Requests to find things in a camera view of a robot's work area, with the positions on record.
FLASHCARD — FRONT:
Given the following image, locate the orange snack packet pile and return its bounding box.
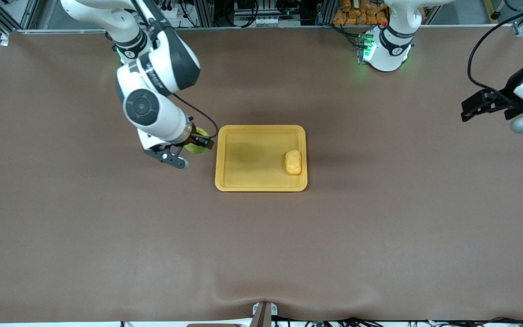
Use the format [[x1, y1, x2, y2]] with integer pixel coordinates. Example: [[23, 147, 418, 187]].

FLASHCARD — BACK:
[[333, 0, 389, 26]]

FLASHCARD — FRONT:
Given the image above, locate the green apple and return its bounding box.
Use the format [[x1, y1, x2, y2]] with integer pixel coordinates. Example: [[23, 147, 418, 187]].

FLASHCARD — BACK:
[[184, 127, 211, 155]]

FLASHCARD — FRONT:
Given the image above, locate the yellow potato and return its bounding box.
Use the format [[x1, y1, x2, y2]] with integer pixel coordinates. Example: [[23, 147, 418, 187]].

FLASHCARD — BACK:
[[285, 150, 302, 176]]

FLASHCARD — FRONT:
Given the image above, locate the white power strip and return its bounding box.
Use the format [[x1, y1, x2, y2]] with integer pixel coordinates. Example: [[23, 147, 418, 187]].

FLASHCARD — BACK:
[[164, 4, 185, 29]]

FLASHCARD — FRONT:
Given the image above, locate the yellow plastic tray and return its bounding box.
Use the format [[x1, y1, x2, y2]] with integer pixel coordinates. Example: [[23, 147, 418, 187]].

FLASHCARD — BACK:
[[215, 125, 308, 192]]

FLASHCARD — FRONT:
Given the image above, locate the brown table mat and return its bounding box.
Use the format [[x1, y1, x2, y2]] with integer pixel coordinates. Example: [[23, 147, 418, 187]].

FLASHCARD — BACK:
[[0, 25, 523, 324]]

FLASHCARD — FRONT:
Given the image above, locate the black right camera cable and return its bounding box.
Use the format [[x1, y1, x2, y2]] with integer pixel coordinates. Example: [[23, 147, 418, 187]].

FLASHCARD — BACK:
[[130, 0, 220, 139]]

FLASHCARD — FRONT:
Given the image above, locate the metal clamp bracket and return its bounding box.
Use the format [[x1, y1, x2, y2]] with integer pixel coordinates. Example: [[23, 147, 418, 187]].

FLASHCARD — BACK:
[[252, 301, 278, 327]]

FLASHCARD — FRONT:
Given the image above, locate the aluminium table edge rail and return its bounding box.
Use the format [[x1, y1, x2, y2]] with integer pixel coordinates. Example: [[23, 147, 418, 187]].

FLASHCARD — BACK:
[[10, 25, 523, 35]]

